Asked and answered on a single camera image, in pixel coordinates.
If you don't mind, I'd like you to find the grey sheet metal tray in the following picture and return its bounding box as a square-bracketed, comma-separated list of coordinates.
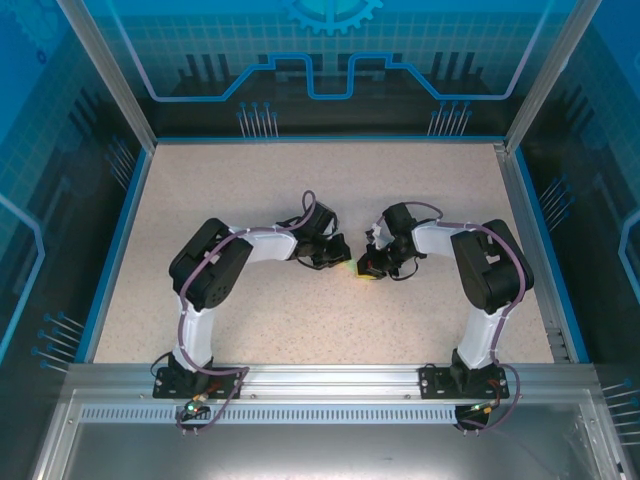
[29, 389, 631, 480]

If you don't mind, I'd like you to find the blue table edge strip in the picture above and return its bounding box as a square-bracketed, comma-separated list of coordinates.
[82, 147, 157, 364]

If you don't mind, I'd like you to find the aluminium mounting rail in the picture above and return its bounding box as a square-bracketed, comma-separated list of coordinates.
[67, 363, 599, 401]

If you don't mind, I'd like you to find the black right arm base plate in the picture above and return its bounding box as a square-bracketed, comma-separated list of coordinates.
[418, 364, 506, 400]

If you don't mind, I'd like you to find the aluminium side rail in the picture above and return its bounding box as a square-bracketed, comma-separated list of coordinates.
[494, 142, 574, 364]

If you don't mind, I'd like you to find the slotted metal cable duct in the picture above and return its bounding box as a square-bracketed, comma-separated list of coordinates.
[79, 405, 586, 426]

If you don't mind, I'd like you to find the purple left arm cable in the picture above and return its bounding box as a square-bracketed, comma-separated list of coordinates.
[149, 189, 319, 437]

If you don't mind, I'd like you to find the cable connector with green light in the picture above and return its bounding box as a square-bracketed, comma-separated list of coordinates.
[180, 394, 209, 420]
[467, 398, 503, 417]

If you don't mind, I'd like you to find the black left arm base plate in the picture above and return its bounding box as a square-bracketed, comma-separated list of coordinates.
[152, 366, 244, 400]

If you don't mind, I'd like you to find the blue printed enclosure panel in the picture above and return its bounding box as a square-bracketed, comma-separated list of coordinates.
[79, 0, 581, 141]
[517, 0, 640, 480]
[0, 0, 151, 480]

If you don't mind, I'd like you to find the aluminium frame post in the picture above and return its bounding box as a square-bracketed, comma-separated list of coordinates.
[54, 0, 160, 151]
[503, 0, 605, 152]

